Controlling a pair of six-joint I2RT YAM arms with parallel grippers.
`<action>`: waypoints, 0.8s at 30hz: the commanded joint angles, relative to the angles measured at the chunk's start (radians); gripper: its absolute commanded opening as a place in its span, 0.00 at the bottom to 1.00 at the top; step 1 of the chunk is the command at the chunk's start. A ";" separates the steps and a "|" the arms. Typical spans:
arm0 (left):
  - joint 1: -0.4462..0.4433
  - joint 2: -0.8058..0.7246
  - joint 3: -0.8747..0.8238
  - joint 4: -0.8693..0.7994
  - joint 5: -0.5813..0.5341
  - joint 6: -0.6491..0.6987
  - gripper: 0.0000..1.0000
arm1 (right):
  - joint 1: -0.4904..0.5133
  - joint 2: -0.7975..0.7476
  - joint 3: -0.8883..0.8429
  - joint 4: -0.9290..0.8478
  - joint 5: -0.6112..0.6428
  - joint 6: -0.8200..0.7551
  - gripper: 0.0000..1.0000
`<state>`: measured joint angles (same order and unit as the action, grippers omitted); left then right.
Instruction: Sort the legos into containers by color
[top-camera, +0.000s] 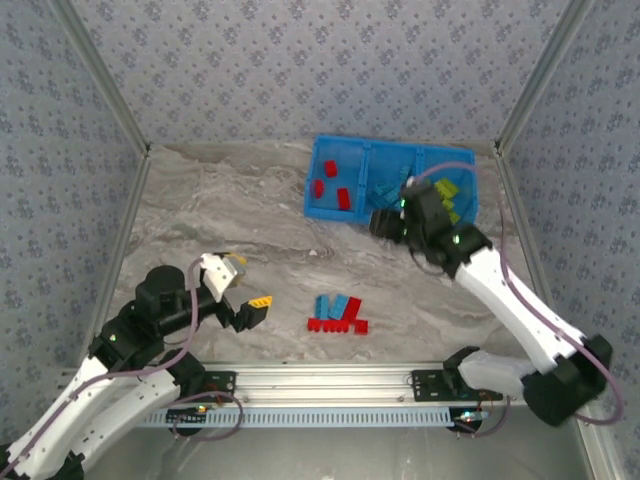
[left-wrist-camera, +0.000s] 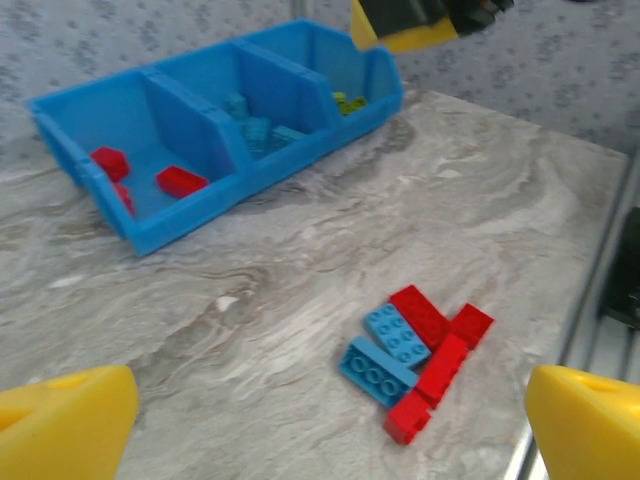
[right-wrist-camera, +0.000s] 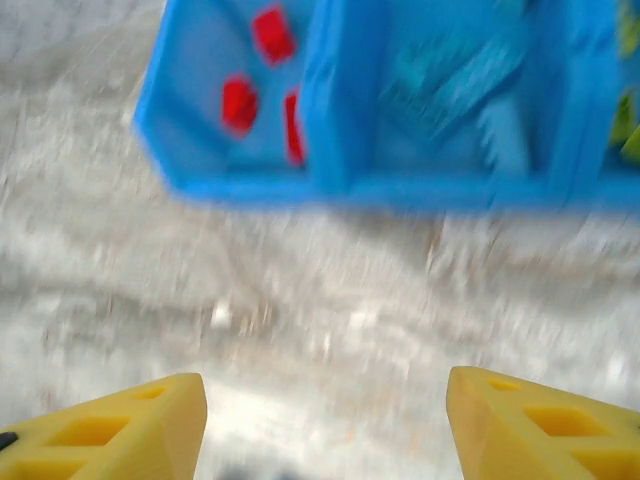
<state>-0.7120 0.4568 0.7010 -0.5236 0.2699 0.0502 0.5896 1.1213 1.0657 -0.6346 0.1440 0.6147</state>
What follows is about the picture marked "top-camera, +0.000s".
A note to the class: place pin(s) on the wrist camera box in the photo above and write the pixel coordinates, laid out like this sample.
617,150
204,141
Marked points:
413,184
217,275

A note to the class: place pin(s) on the aluminium side rail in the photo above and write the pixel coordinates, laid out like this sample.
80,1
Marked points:
119,245
519,210

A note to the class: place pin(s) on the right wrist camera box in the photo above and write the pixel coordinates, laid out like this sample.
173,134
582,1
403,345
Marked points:
413,184

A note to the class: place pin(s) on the long red lego brick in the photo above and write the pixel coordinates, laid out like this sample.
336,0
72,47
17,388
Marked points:
354,307
336,326

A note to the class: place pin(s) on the small circuit board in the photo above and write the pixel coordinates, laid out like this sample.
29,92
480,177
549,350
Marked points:
192,414
470,416

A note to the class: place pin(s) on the left small circuit board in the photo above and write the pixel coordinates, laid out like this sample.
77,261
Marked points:
192,414

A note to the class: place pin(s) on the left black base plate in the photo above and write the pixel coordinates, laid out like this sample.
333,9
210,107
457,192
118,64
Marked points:
227,380

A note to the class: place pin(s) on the left aluminium side rail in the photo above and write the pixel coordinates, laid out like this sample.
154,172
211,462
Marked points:
119,245

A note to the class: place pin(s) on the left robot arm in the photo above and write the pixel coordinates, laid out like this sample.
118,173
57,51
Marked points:
125,400

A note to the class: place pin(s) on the right aluminium side rail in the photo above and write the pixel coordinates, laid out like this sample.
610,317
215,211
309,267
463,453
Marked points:
519,210

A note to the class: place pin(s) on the small red lego brick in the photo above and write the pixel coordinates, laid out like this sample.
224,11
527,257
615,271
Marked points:
315,325
361,327

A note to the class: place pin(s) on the blue three-compartment bin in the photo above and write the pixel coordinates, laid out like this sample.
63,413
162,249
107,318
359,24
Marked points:
390,155

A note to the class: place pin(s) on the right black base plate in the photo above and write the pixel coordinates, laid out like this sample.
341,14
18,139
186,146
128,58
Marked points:
425,385

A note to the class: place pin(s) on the aluminium front frame rail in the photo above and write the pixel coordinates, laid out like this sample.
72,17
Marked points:
325,382

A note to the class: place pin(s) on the left slanted aluminium post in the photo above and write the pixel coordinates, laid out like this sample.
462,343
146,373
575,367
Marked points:
104,75

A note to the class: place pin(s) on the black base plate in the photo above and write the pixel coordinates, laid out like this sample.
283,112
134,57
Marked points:
227,380
425,385

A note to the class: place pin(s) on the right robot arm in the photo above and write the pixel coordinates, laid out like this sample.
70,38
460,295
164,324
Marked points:
525,310

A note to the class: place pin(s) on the right small circuit board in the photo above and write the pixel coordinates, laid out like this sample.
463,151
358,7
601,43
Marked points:
470,416

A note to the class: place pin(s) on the slanted aluminium post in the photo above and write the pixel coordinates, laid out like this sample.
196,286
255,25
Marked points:
104,75
542,75

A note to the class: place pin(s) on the right lower frame post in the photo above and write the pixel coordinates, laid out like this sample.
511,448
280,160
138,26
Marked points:
602,455

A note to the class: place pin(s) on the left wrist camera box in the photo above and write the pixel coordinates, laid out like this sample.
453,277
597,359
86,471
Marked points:
217,275

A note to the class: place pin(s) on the right slanted aluminium post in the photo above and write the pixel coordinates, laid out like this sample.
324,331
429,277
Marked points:
542,75

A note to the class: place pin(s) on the green lego brick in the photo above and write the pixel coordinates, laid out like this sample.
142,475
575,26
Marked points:
454,216
448,202
447,186

